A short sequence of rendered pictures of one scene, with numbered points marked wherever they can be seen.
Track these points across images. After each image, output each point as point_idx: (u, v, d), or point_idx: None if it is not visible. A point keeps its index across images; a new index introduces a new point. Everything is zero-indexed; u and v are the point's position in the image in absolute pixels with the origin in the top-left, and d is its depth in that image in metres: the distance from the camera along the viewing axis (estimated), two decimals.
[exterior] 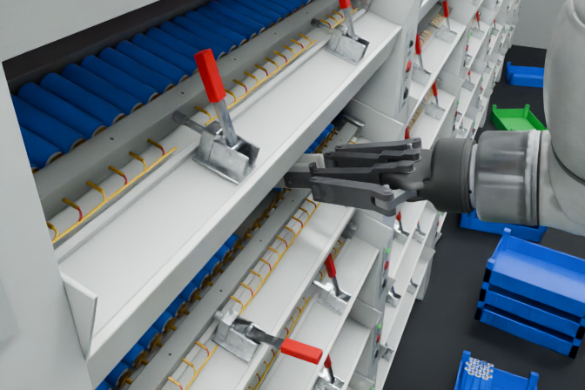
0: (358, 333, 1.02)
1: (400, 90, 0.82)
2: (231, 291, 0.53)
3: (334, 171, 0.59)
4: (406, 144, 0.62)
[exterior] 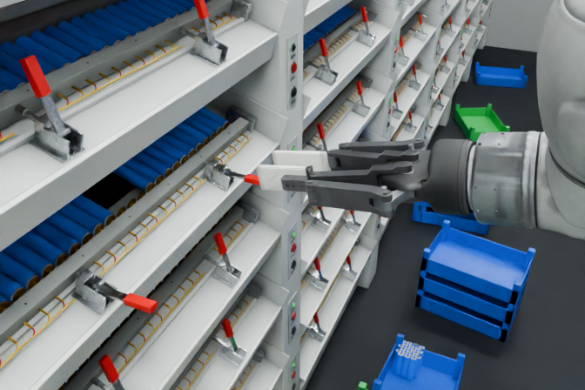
0: (268, 310, 1.12)
1: (286, 90, 0.92)
2: (92, 256, 0.63)
3: None
4: (384, 208, 0.55)
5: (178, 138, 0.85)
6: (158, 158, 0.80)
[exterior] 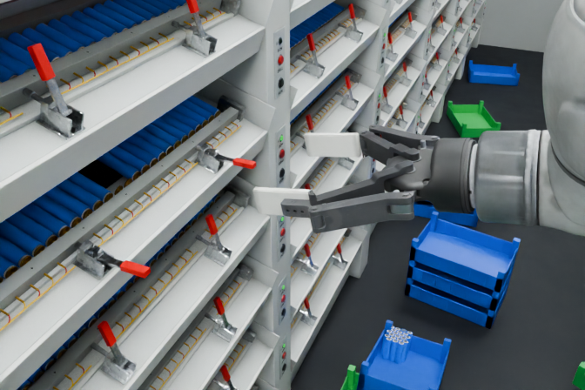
0: (258, 291, 1.19)
1: (274, 80, 0.99)
2: (91, 228, 0.69)
3: (336, 192, 0.55)
4: (420, 139, 0.62)
5: (171, 125, 0.91)
6: (153, 144, 0.86)
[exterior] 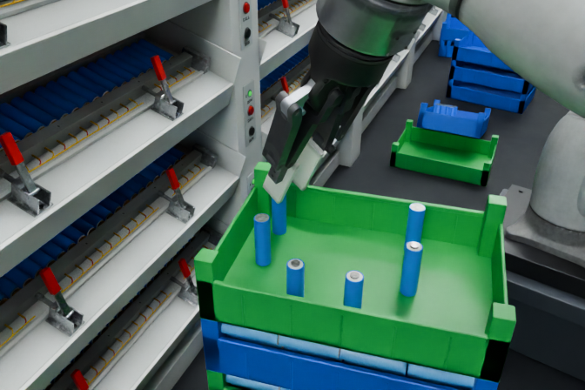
0: None
1: None
2: None
3: None
4: None
5: None
6: None
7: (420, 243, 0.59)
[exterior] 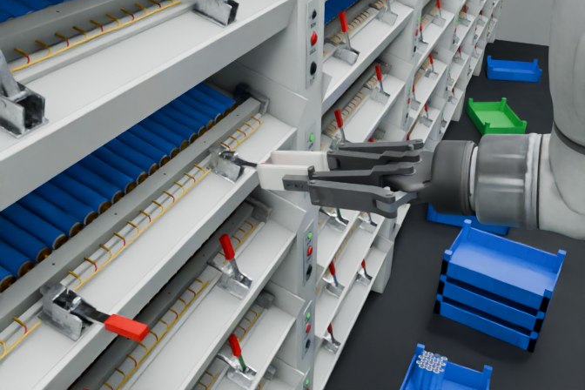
0: (280, 322, 0.98)
1: (305, 64, 0.78)
2: (66, 265, 0.49)
3: (333, 173, 0.59)
4: (408, 144, 0.62)
5: (177, 121, 0.71)
6: (153, 144, 0.66)
7: None
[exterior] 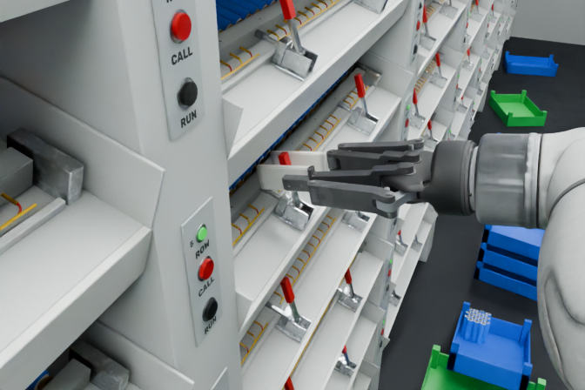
0: (373, 264, 1.18)
1: (411, 46, 0.98)
2: None
3: (333, 173, 0.59)
4: (408, 144, 0.62)
5: None
6: None
7: None
